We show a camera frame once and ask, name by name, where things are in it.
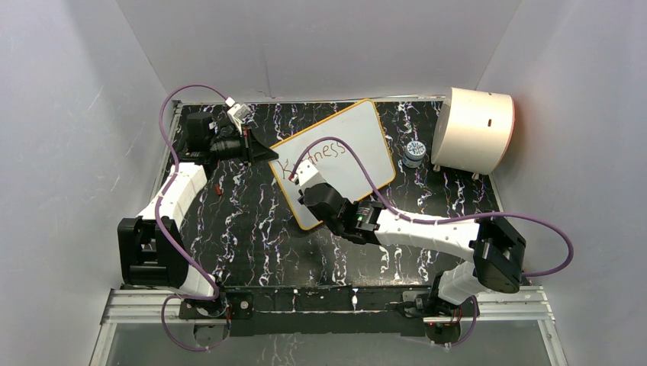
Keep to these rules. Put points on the white cylindrical drum container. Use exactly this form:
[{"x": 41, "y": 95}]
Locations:
[{"x": 473, "y": 131}]

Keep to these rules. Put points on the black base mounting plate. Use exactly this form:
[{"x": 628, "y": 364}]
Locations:
[{"x": 404, "y": 310}]

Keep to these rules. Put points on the blue white patterned jar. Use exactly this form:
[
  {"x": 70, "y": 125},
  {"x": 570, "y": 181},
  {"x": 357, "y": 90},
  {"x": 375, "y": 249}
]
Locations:
[{"x": 414, "y": 154}]

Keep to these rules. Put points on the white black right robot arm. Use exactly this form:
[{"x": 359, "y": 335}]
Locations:
[{"x": 491, "y": 248}]

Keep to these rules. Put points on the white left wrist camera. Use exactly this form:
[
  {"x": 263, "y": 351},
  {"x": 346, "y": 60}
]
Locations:
[{"x": 237, "y": 113}]

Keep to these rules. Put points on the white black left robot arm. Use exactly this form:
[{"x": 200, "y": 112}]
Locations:
[{"x": 150, "y": 244}]

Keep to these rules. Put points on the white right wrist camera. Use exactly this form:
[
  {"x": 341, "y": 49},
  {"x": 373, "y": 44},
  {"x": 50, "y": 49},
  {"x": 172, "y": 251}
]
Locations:
[{"x": 306, "y": 176}]

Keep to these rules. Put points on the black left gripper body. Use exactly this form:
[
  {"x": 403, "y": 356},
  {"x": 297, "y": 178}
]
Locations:
[{"x": 233, "y": 149}]

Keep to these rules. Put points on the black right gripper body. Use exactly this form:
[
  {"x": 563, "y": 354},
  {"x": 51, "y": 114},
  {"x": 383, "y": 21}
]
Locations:
[{"x": 335, "y": 227}]

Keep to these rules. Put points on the yellow framed whiteboard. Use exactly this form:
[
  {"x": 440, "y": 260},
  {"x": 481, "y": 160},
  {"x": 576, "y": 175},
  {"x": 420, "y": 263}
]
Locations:
[{"x": 362, "y": 144}]

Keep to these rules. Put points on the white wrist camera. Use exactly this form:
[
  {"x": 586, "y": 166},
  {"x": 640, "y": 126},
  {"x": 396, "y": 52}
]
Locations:
[
  {"x": 306, "y": 176},
  {"x": 237, "y": 113}
]

